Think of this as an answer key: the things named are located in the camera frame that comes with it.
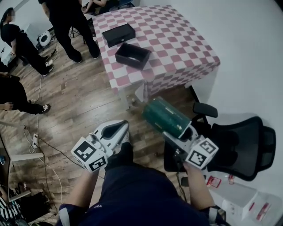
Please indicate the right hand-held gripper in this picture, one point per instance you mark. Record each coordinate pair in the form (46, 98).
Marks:
(199, 152)

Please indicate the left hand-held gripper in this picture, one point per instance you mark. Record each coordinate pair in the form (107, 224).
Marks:
(88, 154)

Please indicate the green packet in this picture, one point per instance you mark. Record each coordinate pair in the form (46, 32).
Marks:
(164, 115)

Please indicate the black container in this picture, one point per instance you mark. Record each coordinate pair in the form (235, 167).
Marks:
(132, 57)

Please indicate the person's left forearm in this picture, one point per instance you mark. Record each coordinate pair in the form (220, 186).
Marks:
(80, 189)

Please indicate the person's right forearm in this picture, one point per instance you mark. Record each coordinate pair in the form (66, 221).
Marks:
(199, 187)

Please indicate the black phone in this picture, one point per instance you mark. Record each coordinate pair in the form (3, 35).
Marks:
(184, 181)

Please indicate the black mesh office chair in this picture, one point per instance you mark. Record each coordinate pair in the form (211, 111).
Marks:
(234, 143)

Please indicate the red clear plastic item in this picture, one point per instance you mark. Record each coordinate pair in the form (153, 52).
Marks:
(214, 181)

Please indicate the person's navy clothing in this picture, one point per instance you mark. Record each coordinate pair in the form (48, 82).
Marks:
(137, 189)

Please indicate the small red clear item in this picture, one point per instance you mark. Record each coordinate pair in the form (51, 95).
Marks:
(231, 179)

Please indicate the white power strip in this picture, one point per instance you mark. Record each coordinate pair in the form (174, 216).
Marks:
(35, 141)

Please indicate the white cardboard box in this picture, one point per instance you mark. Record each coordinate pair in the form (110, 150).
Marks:
(234, 200)

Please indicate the pink checkered cloth table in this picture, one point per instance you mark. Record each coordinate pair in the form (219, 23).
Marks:
(168, 44)

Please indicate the black box lid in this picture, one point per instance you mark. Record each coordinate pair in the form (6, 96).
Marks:
(118, 35)

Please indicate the white table foot bar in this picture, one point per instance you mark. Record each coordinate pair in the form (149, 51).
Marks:
(26, 156)

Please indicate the clear box with red label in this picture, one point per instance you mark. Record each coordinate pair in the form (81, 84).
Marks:
(261, 207)

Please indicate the black bag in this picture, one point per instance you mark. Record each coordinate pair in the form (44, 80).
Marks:
(35, 205)

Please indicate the white round device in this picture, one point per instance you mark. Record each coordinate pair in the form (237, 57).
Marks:
(44, 38)

